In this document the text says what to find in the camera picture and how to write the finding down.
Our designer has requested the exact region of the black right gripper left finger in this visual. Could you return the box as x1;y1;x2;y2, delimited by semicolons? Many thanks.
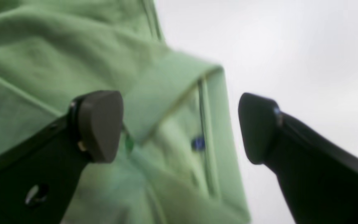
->
0;91;124;224

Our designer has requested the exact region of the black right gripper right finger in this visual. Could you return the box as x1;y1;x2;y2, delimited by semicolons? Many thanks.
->
238;93;358;224

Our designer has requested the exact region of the green T-shirt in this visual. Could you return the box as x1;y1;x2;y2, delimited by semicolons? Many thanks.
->
0;0;250;224

